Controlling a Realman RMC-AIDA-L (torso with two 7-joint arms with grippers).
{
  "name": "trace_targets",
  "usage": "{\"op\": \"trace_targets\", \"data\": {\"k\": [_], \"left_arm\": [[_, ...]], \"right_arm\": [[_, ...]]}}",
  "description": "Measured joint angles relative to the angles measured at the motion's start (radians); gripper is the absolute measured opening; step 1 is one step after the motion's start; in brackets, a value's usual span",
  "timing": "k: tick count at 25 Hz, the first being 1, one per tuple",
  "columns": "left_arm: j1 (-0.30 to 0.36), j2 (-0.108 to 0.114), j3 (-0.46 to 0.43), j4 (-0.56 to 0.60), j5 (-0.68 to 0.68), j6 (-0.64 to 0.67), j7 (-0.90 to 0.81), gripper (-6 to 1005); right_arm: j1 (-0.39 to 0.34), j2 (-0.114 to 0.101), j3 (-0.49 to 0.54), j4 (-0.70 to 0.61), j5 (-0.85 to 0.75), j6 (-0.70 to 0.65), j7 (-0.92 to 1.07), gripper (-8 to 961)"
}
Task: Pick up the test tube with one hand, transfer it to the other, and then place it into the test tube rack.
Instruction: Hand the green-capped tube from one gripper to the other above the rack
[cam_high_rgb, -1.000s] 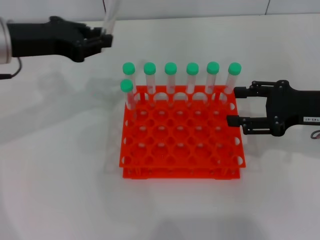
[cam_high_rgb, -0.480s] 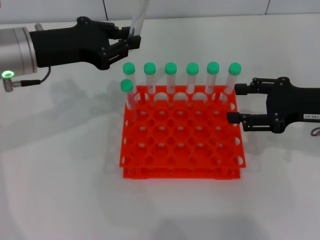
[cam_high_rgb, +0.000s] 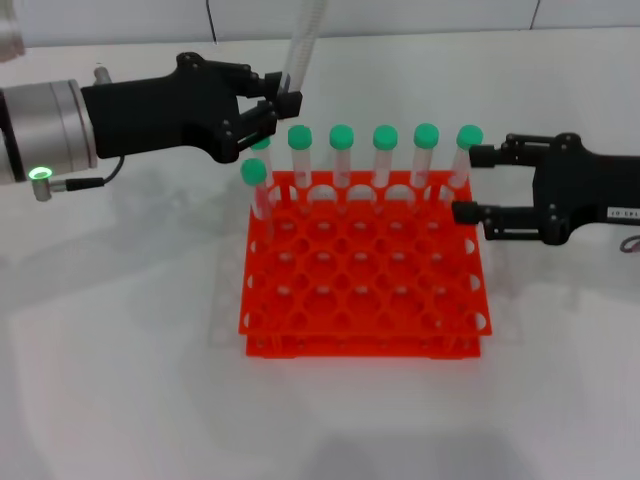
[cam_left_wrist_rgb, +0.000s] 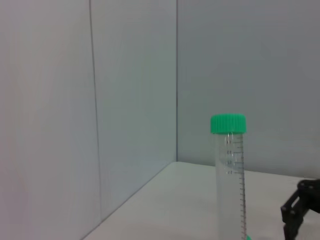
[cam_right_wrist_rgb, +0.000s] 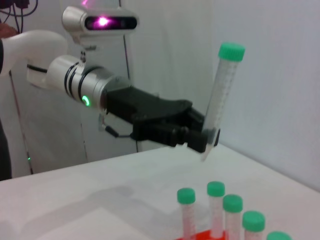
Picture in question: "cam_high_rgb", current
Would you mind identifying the orange test tube rack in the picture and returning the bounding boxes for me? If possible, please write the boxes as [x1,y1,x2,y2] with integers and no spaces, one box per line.
[236,169,494,360]

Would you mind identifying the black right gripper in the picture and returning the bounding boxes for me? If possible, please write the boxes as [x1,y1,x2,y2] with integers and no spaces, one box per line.
[451,131,640,247]

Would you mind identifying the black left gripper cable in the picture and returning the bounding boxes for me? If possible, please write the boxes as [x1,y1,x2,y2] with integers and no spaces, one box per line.
[29,157,126,202]

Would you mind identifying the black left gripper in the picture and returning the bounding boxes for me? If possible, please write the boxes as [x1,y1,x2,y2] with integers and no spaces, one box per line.
[80,51,304,165]

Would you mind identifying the clear test tube green cap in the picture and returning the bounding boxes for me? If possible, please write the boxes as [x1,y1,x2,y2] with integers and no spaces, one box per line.
[286,124,314,214]
[446,124,485,206]
[372,124,400,209]
[240,157,276,244]
[409,122,441,211]
[277,0,327,124]
[328,123,356,211]
[249,135,275,201]

